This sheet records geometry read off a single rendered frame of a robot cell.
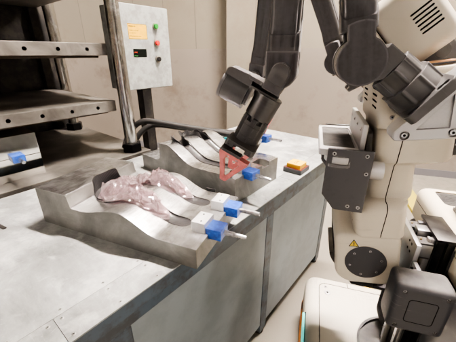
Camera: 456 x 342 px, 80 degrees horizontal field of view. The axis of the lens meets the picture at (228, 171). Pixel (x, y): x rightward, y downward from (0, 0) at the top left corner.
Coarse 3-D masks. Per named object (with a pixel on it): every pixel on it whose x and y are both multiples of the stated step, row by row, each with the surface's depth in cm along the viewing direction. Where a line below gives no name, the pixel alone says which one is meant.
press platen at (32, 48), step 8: (0, 40) 95; (0, 48) 95; (8, 48) 97; (16, 48) 98; (24, 48) 102; (32, 48) 102; (40, 48) 104; (48, 48) 106; (56, 48) 110; (64, 48) 110; (72, 48) 112; (80, 48) 114; (88, 48) 117; (96, 48) 119; (104, 48) 122
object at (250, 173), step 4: (244, 168) 88; (248, 168) 88; (252, 168) 88; (256, 168) 88; (240, 172) 87; (244, 172) 87; (248, 172) 86; (252, 172) 85; (256, 172) 87; (244, 176) 87; (248, 176) 86; (252, 176) 85; (256, 176) 86; (260, 176) 85; (264, 176) 85; (252, 180) 86
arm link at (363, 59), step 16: (352, 0) 43; (368, 0) 42; (352, 16) 43; (368, 16) 43; (352, 32) 42; (368, 32) 42; (352, 48) 43; (368, 48) 42; (384, 48) 42; (336, 64) 45; (352, 64) 44; (368, 64) 43; (384, 64) 43; (352, 80) 45; (368, 80) 44
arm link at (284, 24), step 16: (272, 0) 47; (288, 0) 46; (304, 0) 46; (272, 16) 47; (288, 16) 46; (272, 32) 48; (288, 32) 47; (272, 48) 48; (288, 48) 48; (272, 64) 49; (288, 64) 48; (288, 80) 49
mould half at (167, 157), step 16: (160, 144) 104; (176, 144) 103; (192, 144) 106; (144, 160) 115; (160, 160) 107; (176, 160) 100; (192, 160) 99; (272, 160) 100; (192, 176) 97; (208, 176) 92; (240, 176) 86; (272, 176) 103; (224, 192) 89; (240, 192) 88
